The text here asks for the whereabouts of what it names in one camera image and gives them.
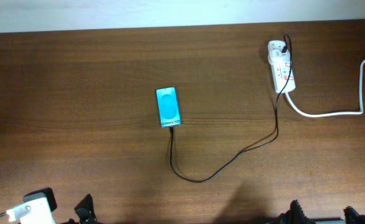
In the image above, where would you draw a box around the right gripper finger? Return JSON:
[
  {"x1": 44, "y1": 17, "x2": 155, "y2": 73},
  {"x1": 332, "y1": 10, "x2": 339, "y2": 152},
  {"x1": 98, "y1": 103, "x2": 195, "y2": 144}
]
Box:
[
  {"x1": 278, "y1": 200, "x2": 315, "y2": 224},
  {"x1": 344, "y1": 206, "x2": 365, "y2": 224}
]

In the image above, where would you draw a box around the blue Galaxy S25 smartphone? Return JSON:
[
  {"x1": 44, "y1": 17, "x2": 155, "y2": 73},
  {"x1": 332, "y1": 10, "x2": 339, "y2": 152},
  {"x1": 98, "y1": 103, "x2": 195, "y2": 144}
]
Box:
[{"x1": 156, "y1": 87, "x2": 181, "y2": 128}]

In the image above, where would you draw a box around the thin black charging cable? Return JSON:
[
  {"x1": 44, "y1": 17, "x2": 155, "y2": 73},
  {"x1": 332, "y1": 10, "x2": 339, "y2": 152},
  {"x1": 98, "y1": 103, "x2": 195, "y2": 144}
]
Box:
[{"x1": 169, "y1": 33, "x2": 293, "y2": 184}]

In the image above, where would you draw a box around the white USB charger adapter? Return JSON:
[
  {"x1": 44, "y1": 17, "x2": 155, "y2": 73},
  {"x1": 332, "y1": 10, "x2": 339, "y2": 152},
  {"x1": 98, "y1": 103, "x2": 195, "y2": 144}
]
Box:
[{"x1": 267, "y1": 40, "x2": 290, "y2": 65}]

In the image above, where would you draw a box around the white power strip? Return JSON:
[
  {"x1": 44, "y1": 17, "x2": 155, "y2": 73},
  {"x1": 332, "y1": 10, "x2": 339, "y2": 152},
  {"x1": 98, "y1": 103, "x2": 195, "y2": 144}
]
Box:
[{"x1": 270, "y1": 62, "x2": 296, "y2": 93}]

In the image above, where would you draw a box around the white power strip cord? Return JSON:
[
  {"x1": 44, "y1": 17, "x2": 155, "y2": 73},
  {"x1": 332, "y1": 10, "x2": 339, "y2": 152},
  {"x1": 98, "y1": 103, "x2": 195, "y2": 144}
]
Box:
[{"x1": 283, "y1": 54, "x2": 365, "y2": 118}]

